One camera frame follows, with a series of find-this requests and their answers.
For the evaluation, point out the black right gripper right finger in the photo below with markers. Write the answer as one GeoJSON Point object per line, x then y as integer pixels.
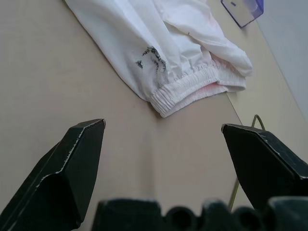
{"type": "Point", "coordinates": [262, 163]}

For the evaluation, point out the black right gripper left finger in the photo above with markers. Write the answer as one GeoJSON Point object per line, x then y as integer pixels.
{"type": "Point", "coordinates": [55, 183]}

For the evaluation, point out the white and pink shirt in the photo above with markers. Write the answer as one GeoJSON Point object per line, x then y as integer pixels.
{"type": "Point", "coordinates": [144, 36]}

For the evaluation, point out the purple tissue box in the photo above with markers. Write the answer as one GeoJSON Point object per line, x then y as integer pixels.
{"type": "Point", "coordinates": [240, 12]}

